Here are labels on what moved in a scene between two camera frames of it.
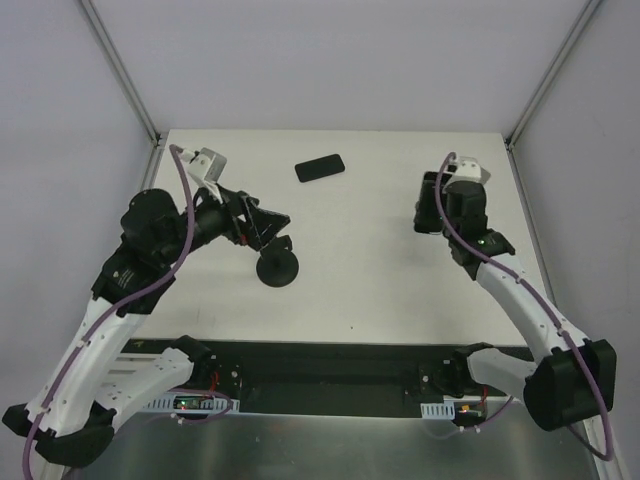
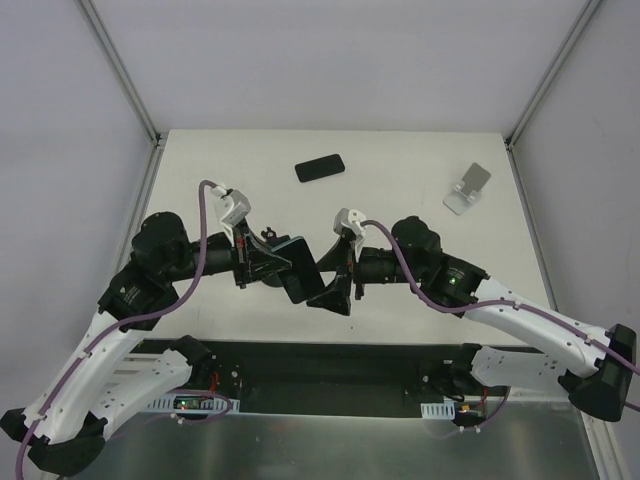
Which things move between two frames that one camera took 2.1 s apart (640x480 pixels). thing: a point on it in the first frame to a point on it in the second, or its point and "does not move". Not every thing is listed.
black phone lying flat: (319, 167) does not move
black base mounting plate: (288, 377) does not move
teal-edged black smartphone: (427, 217) to (302, 279)
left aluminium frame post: (153, 133) does not move
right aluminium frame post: (544, 85) does not move
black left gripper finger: (264, 225) to (262, 264)
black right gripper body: (430, 198) to (353, 267)
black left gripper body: (240, 216) to (242, 261)
